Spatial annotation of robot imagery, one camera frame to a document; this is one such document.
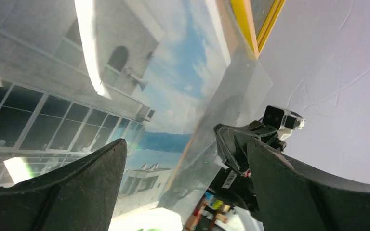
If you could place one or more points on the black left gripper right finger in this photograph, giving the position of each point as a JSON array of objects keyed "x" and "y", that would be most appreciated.
[{"x": 294, "y": 196}]

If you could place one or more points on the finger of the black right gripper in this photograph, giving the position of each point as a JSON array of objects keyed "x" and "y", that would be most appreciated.
[{"x": 230, "y": 148}]

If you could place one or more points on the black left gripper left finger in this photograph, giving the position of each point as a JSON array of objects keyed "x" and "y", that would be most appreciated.
[{"x": 80, "y": 196}]

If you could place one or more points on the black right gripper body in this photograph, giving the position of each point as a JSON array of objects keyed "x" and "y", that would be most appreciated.
[{"x": 237, "y": 190}]

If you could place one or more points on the building and sky photo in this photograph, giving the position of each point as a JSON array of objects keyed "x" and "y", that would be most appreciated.
[{"x": 75, "y": 75}]

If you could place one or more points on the brown cardboard backing board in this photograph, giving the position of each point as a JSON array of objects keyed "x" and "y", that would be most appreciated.
[{"x": 229, "y": 25}]

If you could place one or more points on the yellow wooden picture frame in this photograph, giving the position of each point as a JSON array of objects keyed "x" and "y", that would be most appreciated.
[{"x": 256, "y": 19}]

